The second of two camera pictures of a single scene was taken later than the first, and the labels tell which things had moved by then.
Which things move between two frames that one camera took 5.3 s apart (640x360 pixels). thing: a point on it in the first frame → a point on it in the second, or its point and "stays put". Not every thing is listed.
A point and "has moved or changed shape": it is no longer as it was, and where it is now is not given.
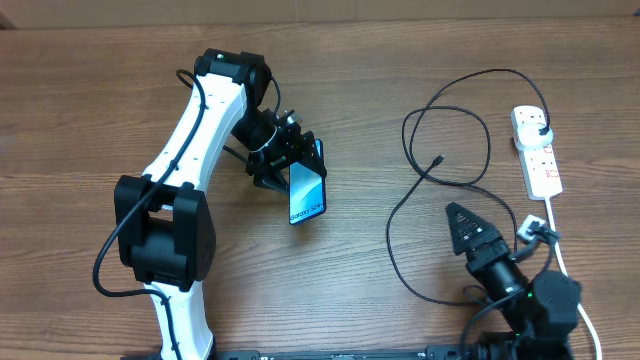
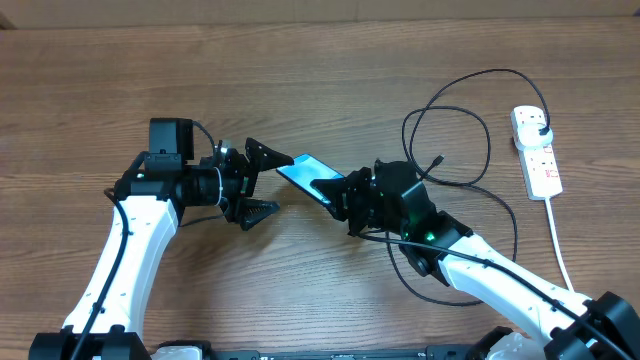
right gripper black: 483,235 → 346,191
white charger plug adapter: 528,135 stays put
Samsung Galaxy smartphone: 307,190 has moved or changed shape
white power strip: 538,163 stays put
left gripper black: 289,152 → 245,176
